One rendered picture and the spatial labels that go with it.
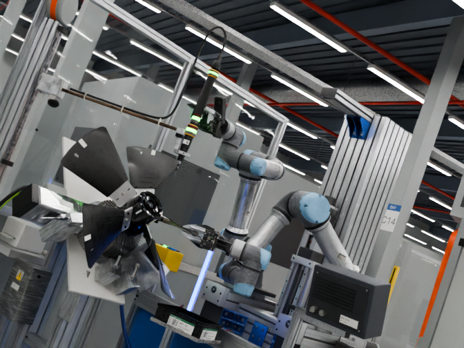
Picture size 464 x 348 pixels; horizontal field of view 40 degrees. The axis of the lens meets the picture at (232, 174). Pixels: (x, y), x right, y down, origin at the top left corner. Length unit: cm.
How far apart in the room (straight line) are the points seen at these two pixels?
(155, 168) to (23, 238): 63
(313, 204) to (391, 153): 83
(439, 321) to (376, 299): 152
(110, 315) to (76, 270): 105
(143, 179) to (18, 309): 69
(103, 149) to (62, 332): 70
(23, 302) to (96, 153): 65
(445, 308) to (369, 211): 83
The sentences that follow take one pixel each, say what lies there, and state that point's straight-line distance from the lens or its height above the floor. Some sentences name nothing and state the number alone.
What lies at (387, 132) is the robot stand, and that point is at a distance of 322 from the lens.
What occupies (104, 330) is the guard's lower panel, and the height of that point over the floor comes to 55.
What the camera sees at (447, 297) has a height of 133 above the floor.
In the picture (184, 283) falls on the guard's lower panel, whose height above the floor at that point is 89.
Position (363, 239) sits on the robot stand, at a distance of 321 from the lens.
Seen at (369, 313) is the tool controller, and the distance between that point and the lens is 226.
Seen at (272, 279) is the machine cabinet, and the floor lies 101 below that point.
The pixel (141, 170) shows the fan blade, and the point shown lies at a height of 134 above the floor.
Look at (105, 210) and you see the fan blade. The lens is 227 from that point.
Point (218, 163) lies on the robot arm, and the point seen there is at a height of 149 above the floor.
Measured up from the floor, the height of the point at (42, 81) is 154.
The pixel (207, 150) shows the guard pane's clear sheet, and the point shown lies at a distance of 362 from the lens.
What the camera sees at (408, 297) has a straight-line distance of 1023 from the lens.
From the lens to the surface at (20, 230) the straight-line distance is 284.
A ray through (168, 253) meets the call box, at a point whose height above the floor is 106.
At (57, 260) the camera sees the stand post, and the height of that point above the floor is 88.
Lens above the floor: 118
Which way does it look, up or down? 6 degrees up
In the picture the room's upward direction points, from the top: 21 degrees clockwise
